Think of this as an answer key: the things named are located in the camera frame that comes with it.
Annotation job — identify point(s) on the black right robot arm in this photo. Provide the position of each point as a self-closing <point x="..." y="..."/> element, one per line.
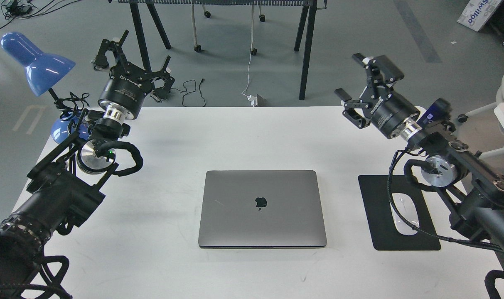
<point x="472" y="191"/>

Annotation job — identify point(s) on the blue desk lamp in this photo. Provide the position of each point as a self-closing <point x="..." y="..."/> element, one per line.
<point x="43" y="70"/>

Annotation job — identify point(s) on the white cardboard box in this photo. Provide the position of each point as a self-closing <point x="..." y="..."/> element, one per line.
<point x="477" y="12"/>

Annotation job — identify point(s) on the black trestle table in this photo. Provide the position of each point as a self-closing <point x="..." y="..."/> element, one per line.
<point x="303" y="36"/>

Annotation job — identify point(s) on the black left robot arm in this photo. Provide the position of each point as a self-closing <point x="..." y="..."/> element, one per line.
<point x="65" y="185"/>

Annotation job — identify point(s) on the black mouse pad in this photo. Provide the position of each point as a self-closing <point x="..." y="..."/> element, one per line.
<point x="380" y="215"/>

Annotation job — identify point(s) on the black cable bundle floor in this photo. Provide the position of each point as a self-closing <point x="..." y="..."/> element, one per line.
<point x="25" y="9"/>

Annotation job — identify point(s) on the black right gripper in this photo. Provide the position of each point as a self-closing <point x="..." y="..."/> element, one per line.
<point x="387" y="114"/>

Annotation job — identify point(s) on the white computer mouse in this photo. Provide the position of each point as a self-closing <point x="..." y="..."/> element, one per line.
<point x="406" y="207"/>

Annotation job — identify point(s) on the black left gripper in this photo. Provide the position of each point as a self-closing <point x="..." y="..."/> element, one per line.
<point x="128" y="88"/>

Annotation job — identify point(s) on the grey laptop notebook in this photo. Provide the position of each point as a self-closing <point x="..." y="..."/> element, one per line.
<point x="261" y="209"/>

